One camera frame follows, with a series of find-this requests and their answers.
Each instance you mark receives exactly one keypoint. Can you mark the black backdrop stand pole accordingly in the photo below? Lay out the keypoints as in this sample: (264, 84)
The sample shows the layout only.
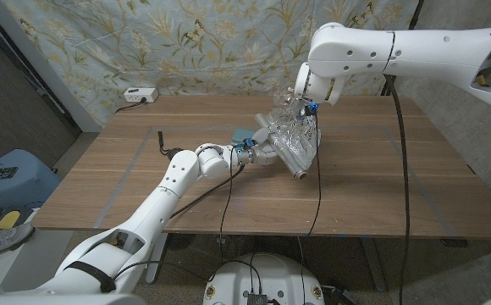
(387, 87)

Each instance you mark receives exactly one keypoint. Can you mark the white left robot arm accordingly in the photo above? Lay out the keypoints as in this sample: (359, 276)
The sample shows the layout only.
(165, 190)

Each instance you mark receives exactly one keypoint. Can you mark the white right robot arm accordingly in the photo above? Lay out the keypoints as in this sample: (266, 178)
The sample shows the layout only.
(398, 51)

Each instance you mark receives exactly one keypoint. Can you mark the aluminum foil roll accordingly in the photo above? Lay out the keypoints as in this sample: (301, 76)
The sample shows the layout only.
(292, 144)

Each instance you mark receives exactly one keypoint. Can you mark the floral printed backdrop cloth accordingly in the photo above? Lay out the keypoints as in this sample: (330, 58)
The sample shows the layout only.
(228, 42)

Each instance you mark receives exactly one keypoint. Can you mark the blue plastic bin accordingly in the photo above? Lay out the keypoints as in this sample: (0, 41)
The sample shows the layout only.
(21, 186)

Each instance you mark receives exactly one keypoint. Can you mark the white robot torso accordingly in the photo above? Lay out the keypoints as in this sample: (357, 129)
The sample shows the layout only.
(266, 275)

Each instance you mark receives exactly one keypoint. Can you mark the teal soap box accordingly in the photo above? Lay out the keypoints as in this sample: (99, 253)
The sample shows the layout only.
(241, 135)

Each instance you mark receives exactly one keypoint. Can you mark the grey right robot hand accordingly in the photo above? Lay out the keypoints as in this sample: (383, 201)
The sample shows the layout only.
(298, 103)

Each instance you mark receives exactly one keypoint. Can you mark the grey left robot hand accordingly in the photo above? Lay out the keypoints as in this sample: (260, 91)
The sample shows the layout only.
(262, 152)

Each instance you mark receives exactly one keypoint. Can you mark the white power strip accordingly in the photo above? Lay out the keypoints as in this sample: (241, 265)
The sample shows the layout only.
(139, 95)

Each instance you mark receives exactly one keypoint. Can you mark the grey metal table leg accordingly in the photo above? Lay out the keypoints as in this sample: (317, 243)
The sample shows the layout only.
(372, 262)
(156, 262)

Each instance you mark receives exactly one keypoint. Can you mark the grey sneaker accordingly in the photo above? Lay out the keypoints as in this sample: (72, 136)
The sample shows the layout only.
(0, 243)

